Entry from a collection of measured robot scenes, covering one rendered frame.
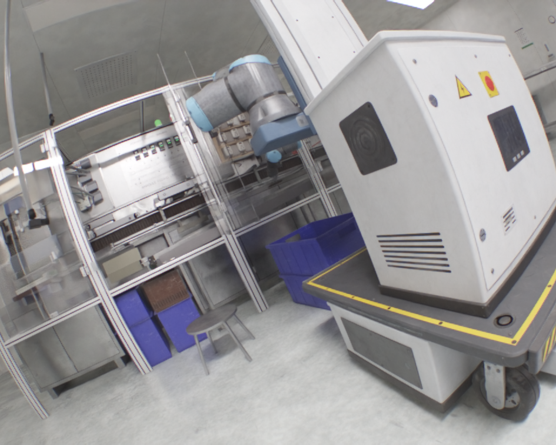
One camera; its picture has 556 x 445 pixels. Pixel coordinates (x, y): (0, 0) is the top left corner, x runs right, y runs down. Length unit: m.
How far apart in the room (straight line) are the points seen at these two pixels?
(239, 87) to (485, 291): 0.89
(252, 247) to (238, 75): 1.62
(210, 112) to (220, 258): 1.48
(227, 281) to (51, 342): 1.52
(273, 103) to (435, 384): 0.90
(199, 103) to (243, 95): 0.15
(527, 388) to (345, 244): 1.10
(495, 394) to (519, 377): 0.07
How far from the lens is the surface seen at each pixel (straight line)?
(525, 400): 0.70
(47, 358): 2.56
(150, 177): 2.58
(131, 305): 2.02
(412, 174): 0.53
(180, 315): 2.04
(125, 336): 2.00
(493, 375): 0.67
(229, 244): 1.99
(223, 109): 1.03
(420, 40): 0.58
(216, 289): 2.31
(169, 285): 2.01
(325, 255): 1.39
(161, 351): 2.09
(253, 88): 0.99
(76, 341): 2.43
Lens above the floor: 0.65
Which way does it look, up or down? 4 degrees down
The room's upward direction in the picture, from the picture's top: 24 degrees counter-clockwise
